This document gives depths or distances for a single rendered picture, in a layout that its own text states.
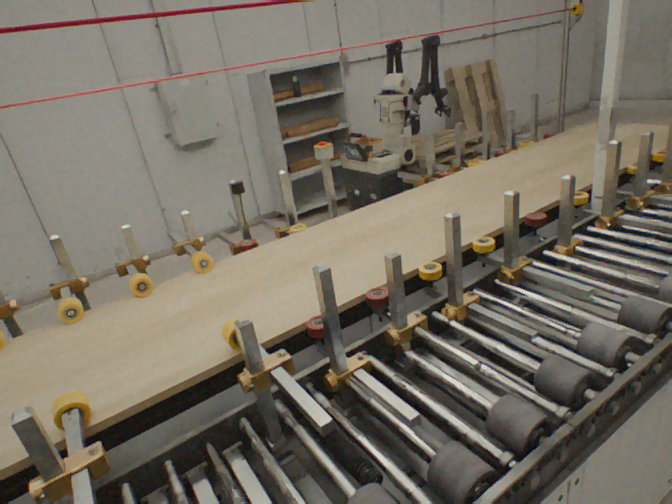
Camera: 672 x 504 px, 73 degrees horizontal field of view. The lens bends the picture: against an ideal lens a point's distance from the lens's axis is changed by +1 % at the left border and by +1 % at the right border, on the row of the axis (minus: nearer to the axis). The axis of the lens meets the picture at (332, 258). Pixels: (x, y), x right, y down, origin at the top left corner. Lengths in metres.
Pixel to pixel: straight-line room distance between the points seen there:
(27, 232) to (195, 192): 1.50
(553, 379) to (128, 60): 4.25
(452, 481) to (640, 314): 0.80
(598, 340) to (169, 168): 4.13
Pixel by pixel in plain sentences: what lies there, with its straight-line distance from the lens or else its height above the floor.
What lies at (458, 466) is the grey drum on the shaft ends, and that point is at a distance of 1.04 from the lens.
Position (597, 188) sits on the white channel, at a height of 0.91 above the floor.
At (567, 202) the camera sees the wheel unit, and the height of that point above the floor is 1.01.
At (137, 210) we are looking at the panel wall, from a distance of 4.80.
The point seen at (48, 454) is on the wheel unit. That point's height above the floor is 1.03.
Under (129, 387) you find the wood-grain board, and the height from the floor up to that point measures 0.90.
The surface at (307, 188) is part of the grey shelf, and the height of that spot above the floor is 0.21.
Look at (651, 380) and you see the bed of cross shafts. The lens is 1.50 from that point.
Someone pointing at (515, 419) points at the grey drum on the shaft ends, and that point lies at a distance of 1.14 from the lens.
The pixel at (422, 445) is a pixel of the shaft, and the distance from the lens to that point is 1.13.
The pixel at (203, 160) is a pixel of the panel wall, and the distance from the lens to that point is 4.89.
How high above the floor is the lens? 1.65
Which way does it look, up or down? 25 degrees down
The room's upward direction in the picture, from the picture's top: 10 degrees counter-clockwise
